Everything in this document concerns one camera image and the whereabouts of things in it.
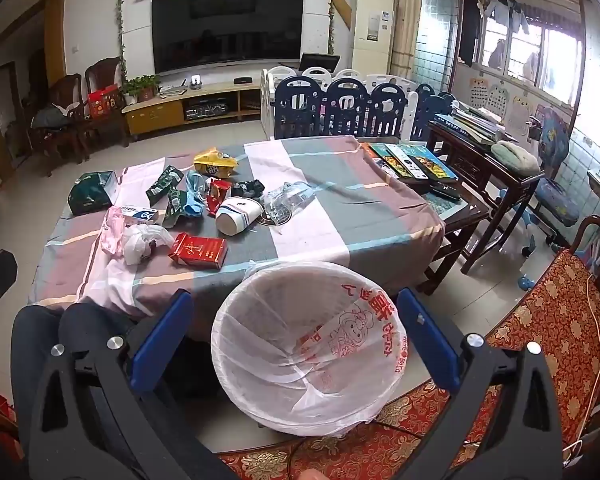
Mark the dark green tissue pack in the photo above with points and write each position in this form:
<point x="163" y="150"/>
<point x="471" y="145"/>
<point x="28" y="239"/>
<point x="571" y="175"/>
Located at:
<point x="87" y="192"/>

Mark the person's right hand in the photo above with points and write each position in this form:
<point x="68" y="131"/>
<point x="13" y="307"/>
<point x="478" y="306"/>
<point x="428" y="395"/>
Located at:
<point x="313" y="476"/>

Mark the blue child chair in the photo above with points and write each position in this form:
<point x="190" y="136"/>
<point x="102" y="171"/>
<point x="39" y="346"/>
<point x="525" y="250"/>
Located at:
<point x="555" y="200"/>

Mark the white standing air conditioner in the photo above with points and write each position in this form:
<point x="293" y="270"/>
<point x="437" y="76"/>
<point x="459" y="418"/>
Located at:
<point x="372" y="25"/>

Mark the pink packet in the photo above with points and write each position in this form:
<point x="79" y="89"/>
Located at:
<point x="111" y="232"/>

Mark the white router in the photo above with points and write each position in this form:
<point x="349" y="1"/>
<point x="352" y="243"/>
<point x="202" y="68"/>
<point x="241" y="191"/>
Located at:
<point x="172" y="90"/>

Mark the dark wooden armchair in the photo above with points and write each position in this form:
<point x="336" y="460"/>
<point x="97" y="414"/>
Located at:
<point x="62" y="90"/>
<point x="105" y="72"/>

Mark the black amplifier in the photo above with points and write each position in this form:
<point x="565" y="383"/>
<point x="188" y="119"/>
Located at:
<point x="207" y="110"/>

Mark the red snack wrapper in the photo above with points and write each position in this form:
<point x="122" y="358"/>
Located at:
<point x="215" y="200"/>

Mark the dark bag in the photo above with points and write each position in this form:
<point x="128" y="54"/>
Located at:
<point x="52" y="117"/>

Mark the window with metal grille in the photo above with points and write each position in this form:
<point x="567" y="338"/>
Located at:
<point x="560" y="55"/>

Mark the small white device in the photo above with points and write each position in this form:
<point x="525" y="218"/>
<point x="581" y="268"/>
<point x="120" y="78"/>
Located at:
<point x="196" y="82"/>

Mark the white waste bin with liner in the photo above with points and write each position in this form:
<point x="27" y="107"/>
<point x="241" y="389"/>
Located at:
<point x="280" y="320"/>

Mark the dark snack wrapper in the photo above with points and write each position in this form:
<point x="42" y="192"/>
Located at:
<point x="247" y="189"/>

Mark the black set-top box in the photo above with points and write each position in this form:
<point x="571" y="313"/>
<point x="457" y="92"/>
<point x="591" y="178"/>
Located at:
<point x="243" y="80"/>

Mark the wooden television cabinet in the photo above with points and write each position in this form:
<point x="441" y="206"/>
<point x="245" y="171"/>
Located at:
<point x="152" y="117"/>

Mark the red gift box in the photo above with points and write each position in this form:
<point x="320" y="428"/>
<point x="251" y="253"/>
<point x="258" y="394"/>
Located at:
<point x="103" y="102"/>

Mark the red cigarette box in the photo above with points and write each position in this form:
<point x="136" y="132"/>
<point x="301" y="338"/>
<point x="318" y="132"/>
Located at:
<point x="197" y="251"/>

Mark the small black box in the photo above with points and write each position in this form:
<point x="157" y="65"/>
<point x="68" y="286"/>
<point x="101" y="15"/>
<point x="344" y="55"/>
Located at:
<point x="445" y="191"/>

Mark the green snack wrapper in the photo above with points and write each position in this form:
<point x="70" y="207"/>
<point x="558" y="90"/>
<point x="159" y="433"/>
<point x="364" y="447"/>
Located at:
<point x="175" y="210"/>
<point x="162" y="185"/>

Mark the yellow snack bag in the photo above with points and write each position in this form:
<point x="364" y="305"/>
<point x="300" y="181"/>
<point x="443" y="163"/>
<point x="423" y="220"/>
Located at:
<point x="212" y="165"/>

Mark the dark wooden desk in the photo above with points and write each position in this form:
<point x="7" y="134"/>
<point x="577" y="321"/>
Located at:
<point x="480" y="165"/>

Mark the black laptop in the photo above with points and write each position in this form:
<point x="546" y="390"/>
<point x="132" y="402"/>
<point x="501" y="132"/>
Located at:
<point x="319" y="63"/>

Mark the green ivy garland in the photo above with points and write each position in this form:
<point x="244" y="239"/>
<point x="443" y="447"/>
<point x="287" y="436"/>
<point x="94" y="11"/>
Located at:
<point x="333" y="5"/>
<point x="123" y="20"/>

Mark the clear plastic bottle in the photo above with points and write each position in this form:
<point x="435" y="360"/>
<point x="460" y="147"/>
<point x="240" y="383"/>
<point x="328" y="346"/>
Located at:
<point x="287" y="200"/>

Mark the white blue carton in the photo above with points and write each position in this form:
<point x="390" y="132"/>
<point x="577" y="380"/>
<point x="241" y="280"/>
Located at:
<point x="140" y="214"/>

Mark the stack of books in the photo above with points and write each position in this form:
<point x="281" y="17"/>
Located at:
<point x="475" y="122"/>

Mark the grey cushion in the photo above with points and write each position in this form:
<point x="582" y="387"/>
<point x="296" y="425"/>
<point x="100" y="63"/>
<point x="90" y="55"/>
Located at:
<point x="515" y="157"/>

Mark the beige curtain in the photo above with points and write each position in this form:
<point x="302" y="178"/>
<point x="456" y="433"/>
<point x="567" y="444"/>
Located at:
<point x="406" y="15"/>

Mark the large black television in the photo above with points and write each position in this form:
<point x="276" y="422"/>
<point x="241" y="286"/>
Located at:
<point x="227" y="27"/>

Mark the spread of picture books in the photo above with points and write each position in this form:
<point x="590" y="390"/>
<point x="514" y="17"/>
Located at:
<point x="440" y="167"/>

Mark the white remote control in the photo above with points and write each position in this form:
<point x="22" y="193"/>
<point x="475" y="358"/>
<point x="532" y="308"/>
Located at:
<point x="407" y="162"/>

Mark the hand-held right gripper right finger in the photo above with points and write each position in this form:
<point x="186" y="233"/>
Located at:
<point x="425" y="340"/>

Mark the children's wall chart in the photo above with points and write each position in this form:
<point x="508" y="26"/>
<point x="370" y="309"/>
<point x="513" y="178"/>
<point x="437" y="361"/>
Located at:
<point x="521" y="111"/>
<point x="498" y="99"/>
<point x="478" y="91"/>

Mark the red gold sofa cushion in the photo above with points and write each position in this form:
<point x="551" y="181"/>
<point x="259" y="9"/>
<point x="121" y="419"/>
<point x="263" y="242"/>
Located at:
<point x="545" y="320"/>

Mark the black hanging garment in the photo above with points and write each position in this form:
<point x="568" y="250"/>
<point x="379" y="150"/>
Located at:
<point x="470" y="25"/>

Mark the wooden sofa frame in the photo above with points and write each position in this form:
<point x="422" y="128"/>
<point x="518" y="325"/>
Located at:
<point x="578" y="242"/>

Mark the navy white baby playpen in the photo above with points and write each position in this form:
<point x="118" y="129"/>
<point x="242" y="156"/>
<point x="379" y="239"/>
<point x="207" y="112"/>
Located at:
<point x="345" y="105"/>

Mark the dark wooden coffee table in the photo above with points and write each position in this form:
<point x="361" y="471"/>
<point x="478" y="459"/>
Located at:
<point x="442" y="260"/>

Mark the white plastic bag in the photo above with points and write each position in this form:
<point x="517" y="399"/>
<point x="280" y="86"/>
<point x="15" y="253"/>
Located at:
<point x="142" y="242"/>

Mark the plaid tablecloth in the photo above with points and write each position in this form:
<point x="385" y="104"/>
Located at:
<point x="330" y="195"/>

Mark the blue hanging shirt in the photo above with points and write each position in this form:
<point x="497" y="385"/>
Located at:
<point x="505" y="10"/>

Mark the blue plastic wrapper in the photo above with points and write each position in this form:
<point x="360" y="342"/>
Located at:
<point x="195" y="195"/>

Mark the green potted plant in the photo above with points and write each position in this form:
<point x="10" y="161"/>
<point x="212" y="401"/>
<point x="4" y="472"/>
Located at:
<point x="141" y="85"/>

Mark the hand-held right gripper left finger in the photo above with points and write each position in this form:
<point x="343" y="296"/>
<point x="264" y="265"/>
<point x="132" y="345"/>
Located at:
<point x="160" y="340"/>

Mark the white paper cup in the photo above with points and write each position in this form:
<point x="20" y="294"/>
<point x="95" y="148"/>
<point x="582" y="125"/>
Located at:
<point x="237" y="215"/>

